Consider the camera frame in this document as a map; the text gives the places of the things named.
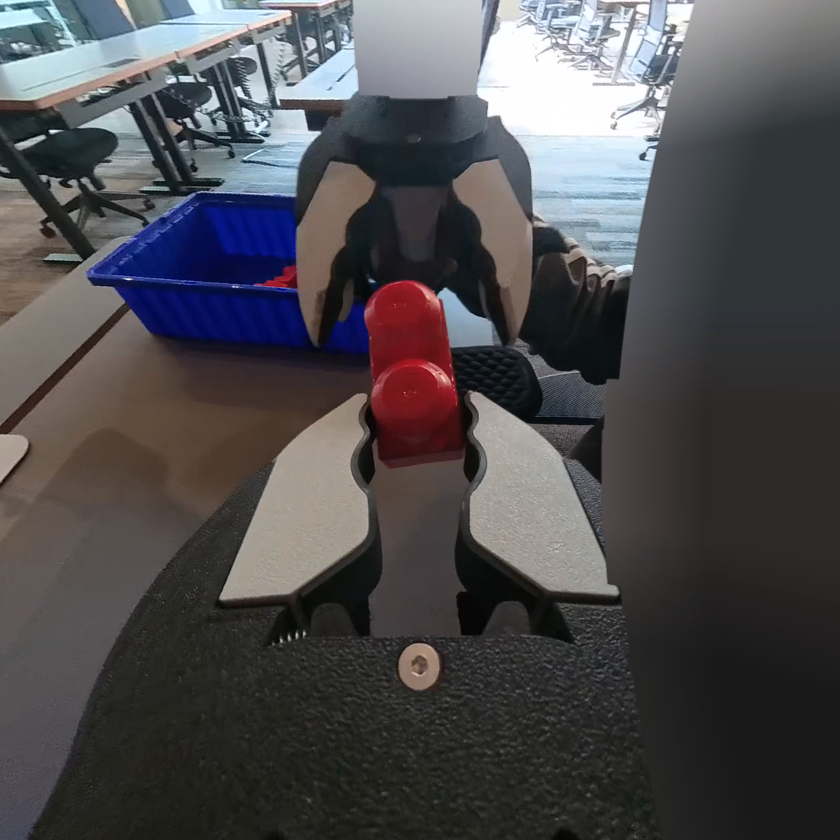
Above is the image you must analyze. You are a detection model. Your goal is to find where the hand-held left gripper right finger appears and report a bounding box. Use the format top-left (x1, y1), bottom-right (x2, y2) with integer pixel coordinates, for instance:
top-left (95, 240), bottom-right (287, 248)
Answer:
top-left (456, 392), bottom-right (620, 605)

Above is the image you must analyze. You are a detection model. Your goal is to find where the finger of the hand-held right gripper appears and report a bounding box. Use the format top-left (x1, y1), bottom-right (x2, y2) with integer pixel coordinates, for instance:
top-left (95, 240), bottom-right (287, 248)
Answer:
top-left (453, 158), bottom-right (534, 345)
top-left (297, 161), bottom-right (382, 349)

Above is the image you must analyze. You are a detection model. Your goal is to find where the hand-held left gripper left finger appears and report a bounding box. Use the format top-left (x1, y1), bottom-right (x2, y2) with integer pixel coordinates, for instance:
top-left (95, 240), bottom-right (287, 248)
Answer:
top-left (218, 394), bottom-right (384, 607)

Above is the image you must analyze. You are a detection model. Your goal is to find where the blue plastic bin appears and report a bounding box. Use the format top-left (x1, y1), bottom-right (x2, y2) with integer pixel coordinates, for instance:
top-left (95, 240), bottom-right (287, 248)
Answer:
top-left (88, 192), bottom-right (375, 355)

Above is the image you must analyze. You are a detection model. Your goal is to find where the red two-stud building block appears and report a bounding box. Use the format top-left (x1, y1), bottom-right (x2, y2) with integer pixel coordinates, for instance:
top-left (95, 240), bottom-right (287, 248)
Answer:
top-left (364, 280), bottom-right (468, 463)

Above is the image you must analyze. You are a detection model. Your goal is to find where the wooden office desk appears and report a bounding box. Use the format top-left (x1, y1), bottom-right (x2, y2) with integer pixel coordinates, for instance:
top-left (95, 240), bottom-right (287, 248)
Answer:
top-left (279, 50), bottom-right (358, 132)
top-left (0, 11), bottom-right (296, 257)

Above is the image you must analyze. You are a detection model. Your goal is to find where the black office chair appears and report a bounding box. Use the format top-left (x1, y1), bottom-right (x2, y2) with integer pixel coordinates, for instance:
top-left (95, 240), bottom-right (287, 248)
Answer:
top-left (611, 0), bottom-right (673, 132)
top-left (532, 374), bottom-right (607, 480)
top-left (0, 125), bottom-right (152, 237)

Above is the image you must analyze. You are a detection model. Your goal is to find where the black textured wrist rest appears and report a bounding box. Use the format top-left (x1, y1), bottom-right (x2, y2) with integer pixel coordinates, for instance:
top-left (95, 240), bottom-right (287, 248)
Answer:
top-left (451, 344), bottom-right (544, 424)

